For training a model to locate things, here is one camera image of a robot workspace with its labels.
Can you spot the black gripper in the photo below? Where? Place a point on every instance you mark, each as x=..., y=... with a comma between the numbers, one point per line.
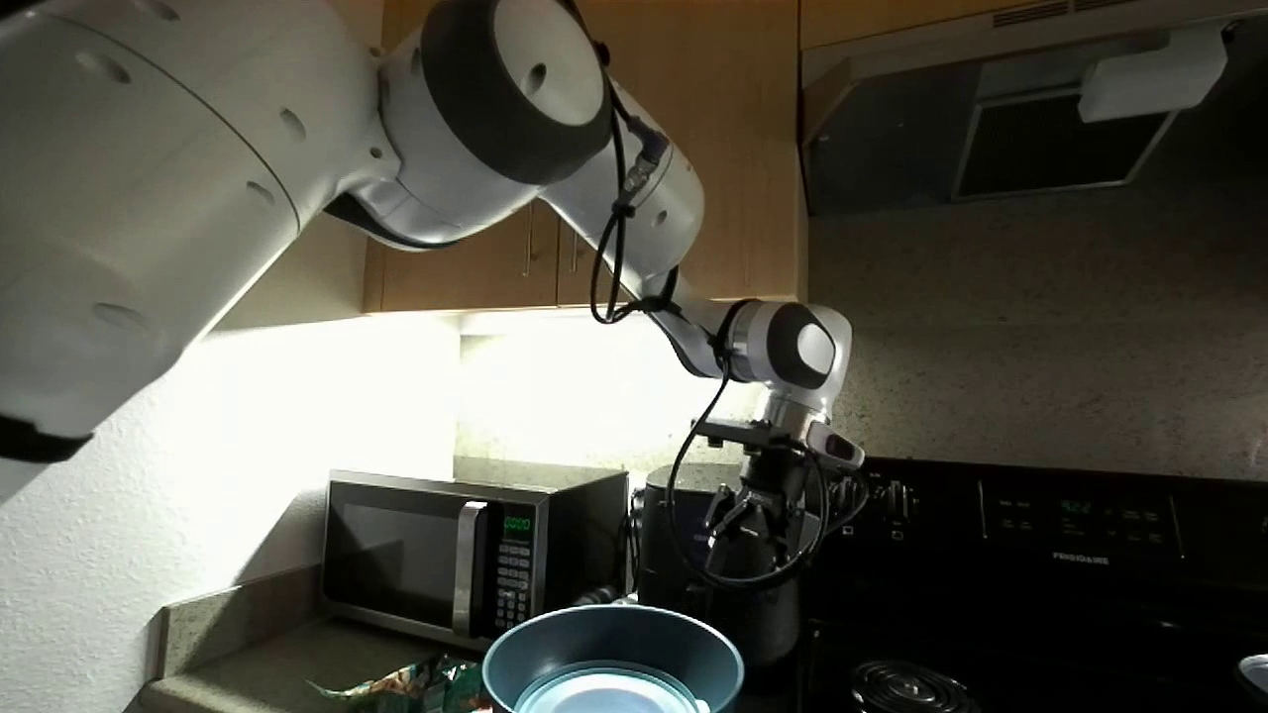
x=784, y=482

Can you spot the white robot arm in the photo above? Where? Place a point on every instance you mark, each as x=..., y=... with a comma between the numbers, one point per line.
x=161, y=201

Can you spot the black air fryer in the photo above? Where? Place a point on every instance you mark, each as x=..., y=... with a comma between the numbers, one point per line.
x=660, y=555

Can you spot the small coil burner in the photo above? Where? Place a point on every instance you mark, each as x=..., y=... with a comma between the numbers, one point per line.
x=911, y=691

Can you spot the black electric stove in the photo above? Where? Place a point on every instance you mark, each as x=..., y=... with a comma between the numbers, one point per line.
x=1054, y=581

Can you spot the silver black microwave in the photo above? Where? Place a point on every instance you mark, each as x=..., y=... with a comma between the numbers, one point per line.
x=398, y=555

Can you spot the wooden upper cabinet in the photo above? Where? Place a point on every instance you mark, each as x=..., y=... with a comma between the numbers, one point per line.
x=752, y=162

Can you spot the dark range hood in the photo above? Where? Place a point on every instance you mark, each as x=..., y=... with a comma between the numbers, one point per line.
x=898, y=131

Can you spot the pale round pan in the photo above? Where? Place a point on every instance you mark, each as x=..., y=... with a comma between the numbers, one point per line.
x=1253, y=677

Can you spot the wooden cabinet above hood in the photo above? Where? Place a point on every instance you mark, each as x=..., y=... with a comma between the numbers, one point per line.
x=898, y=19

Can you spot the white box on hood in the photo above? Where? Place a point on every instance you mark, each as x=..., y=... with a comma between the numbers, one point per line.
x=1151, y=78

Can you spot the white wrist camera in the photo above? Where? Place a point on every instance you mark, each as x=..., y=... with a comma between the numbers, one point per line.
x=841, y=453

